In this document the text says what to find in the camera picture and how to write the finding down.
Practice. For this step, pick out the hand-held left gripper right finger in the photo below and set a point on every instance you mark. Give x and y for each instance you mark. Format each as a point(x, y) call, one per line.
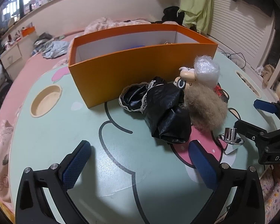
point(203, 165)

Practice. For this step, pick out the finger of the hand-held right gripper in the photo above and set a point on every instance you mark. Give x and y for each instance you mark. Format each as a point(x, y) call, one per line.
point(247, 128)
point(264, 105)

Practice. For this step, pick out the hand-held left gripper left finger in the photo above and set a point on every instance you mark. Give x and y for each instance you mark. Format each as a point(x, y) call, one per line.
point(75, 165)

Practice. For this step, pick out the silver metal cup piece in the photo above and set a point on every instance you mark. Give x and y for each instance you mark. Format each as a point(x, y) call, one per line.
point(231, 141)

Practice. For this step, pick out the beige furry pompom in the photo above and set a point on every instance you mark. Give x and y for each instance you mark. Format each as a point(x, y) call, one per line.
point(205, 107)

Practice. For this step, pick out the black glossy cloth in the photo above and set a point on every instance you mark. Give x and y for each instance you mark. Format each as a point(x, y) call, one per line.
point(165, 112)

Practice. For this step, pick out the clear bubble wrap ball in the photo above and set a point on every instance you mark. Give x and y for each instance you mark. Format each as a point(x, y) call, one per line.
point(206, 72)

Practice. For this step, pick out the cartoon character figurine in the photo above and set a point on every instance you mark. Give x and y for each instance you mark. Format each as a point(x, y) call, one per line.
point(186, 75)

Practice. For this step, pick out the large orange cardboard box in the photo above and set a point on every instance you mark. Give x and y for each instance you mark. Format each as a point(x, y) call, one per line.
point(130, 74)

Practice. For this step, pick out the brown card box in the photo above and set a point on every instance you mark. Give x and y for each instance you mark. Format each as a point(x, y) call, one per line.
point(169, 43)

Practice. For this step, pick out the cartoon printed green desktop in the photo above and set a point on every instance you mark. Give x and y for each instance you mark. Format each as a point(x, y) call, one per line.
point(67, 126)

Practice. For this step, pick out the beige cloth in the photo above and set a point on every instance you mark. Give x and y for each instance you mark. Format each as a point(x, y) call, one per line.
point(268, 74)

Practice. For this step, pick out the white crumpled tissue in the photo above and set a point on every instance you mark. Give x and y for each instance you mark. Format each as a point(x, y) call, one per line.
point(259, 69)

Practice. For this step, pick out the speckled knitted blanket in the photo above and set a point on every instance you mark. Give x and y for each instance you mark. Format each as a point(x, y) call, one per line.
point(273, 196)

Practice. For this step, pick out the white slatted door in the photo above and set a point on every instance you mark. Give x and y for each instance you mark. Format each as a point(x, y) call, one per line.
point(238, 32)

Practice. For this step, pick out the pink bed sheet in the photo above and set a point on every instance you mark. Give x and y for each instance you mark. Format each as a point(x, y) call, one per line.
point(25, 74)

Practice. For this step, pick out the light blue clothes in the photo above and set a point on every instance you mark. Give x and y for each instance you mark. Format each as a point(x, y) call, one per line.
point(56, 47)

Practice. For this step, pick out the light green hanging garment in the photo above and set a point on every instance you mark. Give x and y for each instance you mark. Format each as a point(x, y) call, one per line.
point(196, 4)

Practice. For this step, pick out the white drawer cabinet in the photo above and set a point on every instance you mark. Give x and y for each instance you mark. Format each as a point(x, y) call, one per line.
point(12, 54)

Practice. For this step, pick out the black clothes pile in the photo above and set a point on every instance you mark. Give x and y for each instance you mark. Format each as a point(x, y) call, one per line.
point(172, 14)

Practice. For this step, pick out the grey cloth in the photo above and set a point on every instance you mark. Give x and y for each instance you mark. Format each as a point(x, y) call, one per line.
point(43, 38)

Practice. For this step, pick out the small orange box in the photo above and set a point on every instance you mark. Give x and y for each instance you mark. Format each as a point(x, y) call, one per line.
point(29, 31)

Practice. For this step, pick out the pink printed quilt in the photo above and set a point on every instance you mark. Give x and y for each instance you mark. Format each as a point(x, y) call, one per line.
point(102, 24)

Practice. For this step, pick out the barred window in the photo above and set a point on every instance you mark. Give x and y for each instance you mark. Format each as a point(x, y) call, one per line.
point(14, 4)

